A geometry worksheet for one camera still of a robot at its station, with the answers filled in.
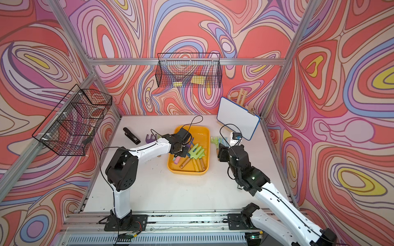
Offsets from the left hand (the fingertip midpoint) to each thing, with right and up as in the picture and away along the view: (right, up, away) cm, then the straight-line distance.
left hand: (184, 151), depth 94 cm
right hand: (+22, +5, -19) cm, 30 cm away
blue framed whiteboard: (+32, +20, -4) cm, 38 cm away
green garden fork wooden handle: (+5, -2, 0) cm, 6 cm away
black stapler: (-38, +9, +10) cm, 40 cm away
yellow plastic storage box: (+11, +10, +11) cm, 18 cm away
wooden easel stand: (+34, +30, -1) cm, 46 cm away
